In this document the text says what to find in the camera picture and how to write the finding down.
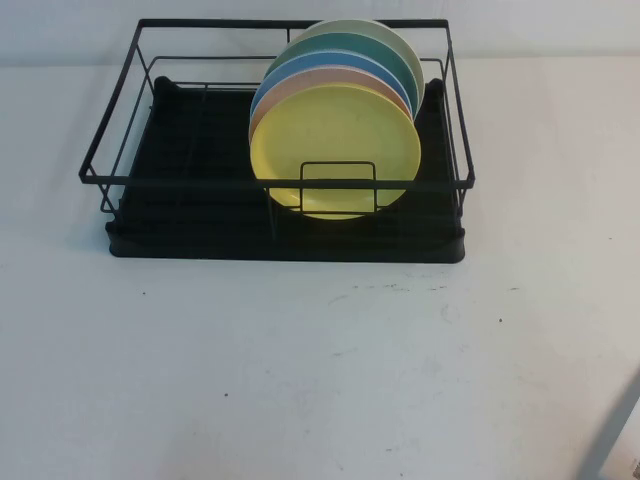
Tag yellow plate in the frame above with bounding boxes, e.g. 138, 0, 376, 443
248, 83, 420, 221

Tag pink plate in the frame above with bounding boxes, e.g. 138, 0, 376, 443
248, 67, 416, 146

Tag blue plate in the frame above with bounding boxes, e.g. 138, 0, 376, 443
249, 51, 419, 121

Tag teal green plate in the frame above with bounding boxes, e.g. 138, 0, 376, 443
263, 33, 421, 109

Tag pale green plate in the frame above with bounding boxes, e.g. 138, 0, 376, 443
294, 18, 426, 106

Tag black plastic drip tray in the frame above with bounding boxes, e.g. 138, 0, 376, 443
103, 75, 467, 262

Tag black wire dish rack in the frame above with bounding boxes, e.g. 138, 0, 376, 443
77, 18, 476, 229

